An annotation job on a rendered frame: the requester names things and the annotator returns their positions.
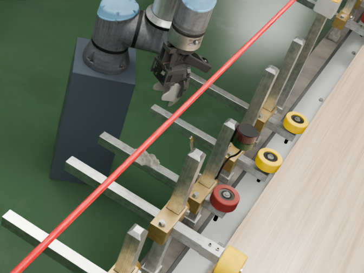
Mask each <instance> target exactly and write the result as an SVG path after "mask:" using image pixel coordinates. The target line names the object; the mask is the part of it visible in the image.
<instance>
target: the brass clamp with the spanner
mask: <svg viewBox="0 0 364 273"><path fill-rule="evenodd" d="M200 179H201V177H200V178H199V179H198V180H197V181H196V183H195V184H194V186H193V188H192V191H191V193H190V196H189V198H188V200H187V202H188V204H189V206H190V208H189V211H190V212H191V213H193V214H194V215H196V214H197V212H198V211H199V210H200V209H201V207H202V205H203V202H204V200H205V198H206V197H207V196H208V195H209V194H211V193H212V191H213V189H214V188H215V187H216V186H217V185H218V180H217V179H216V180H215V181H214V183H213V184H212V186H211V187H210V188H208V187H206V186H204V185H203V184H201V183H199V181H200ZM194 192H198V193H199V198H198V199H194V198H192V194H193V193H194Z"/></svg>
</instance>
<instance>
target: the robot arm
mask: <svg viewBox="0 0 364 273"><path fill-rule="evenodd" d="M216 2H217V0H154V3H153V4H151V5H149V6H148V7H147V9H146V11H145V10H140V9H139V5H138V3H137V2H136V1H135V0H102V1H101V3H100V6H99V8H98V10H97V16H96V20H95V25H94V30H93V34H92V39H91V40H90V41H89V43H88V44H87V45H86V47H85V48H84V50H83V54H82V58H83V61H84V62H85V64H86V65H87V66H88V67H89V68H91V69H92V70H94V71H96V72H99V73H103V74H108V75H116V74H121V73H123V72H125V71H126V70H127V68H128V66H129V52H128V47H132V48H136V49H140V50H144V51H149V52H152V53H155V54H159V55H158V56H155V57H154V60H153V64H152V67H151V72H153V74H154V76H155V77H156V78H157V79H158V80H159V82H157V83H156V84H154V85H153V89H154V90H160V91H163V96H162V97H161V99H162V100H163V101H169V102H168V106H172V105H173V104H175V103H176V102H177V101H178V100H179V99H180V98H181V97H182V96H183V95H184V94H185V92H186V91H187V89H188V86H189V81H190V73H191V67H190V66H189V65H191V66H193V67H195V68H197V69H199V70H201V71H203V72H205V73H208V72H209V71H210V69H211V68H212V67H211V66H210V64H209V62H208V60H207V59H206V58H204V57H202V56H200V55H198V54H197V53H195V52H194V51H195V50H197V49H198V48H199V47H200V45H201V42H202V39H203V37H204V34H205V30H206V28H207V25H208V22H209V20H210V17H211V14H212V11H213V8H214V7H215V5H216ZM155 61H157V62H156V65H155V67H153V66H154V63H155Z"/></svg>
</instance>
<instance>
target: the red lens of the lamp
mask: <svg viewBox="0 0 364 273"><path fill-rule="evenodd" d="M241 124H245V123H240V124H239V125H241ZM239 125H238V126H237V129H236V131H235V137H236V138H237V140H239V141H240V142H242V143H244V144H253V143H254V142H255V141H256V139H257V137H258V130H257V129H256V130H257V136H256V137H253V138H250V137H247V136H244V135H243V134H241V133H240V131H239V130H238V127H239Z"/></svg>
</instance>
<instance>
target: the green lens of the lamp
mask: <svg viewBox="0 0 364 273"><path fill-rule="evenodd" d="M232 144H233V145H234V146H235V147H236V148H237V149H239V150H242V151H249V150H251V149H252V147H253V145H254V143H253V144H251V145H246V144H243V143H241V142H239V141H238V140H237V139H236V137H235V134H234V135H233V138H232Z"/></svg>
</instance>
